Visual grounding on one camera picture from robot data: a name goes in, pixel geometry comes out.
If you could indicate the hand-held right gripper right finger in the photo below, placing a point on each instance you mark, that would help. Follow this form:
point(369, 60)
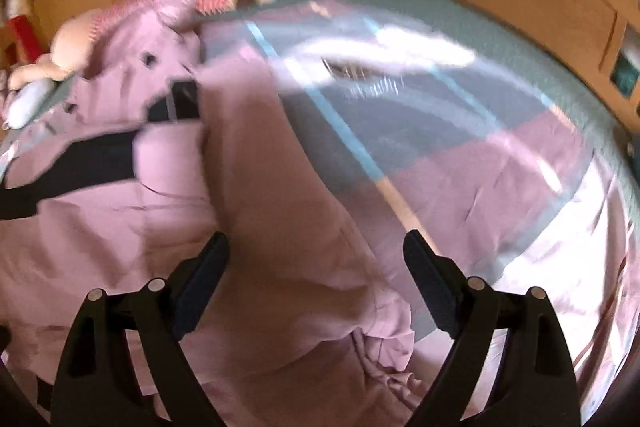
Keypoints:
point(430, 277)

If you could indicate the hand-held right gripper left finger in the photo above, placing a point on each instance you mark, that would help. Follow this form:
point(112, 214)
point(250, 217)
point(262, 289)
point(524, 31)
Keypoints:
point(200, 277)

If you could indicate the purple hooded jacket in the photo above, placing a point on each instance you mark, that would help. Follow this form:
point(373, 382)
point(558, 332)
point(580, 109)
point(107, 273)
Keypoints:
point(250, 157)

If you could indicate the plaid blanket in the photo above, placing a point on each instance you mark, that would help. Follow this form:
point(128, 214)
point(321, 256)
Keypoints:
point(450, 157)

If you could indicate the blue neck pillow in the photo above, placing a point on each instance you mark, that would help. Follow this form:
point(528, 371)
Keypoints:
point(27, 104)

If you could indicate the bed with green sheet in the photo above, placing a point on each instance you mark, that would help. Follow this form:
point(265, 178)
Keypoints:
point(450, 7)

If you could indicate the red cloth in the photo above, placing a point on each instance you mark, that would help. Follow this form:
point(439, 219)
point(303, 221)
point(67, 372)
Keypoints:
point(25, 37)

